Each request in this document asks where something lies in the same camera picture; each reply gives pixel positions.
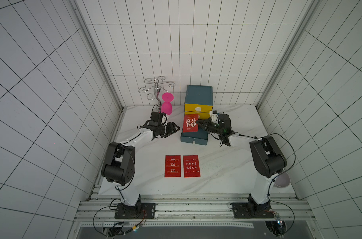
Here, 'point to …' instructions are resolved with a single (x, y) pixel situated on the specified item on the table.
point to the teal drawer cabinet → (199, 94)
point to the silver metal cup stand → (156, 88)
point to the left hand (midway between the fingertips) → (176, 131)
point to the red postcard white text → (172, 167)
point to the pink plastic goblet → (166, 106)
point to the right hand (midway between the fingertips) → (197, 118)
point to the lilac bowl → (283, 180)
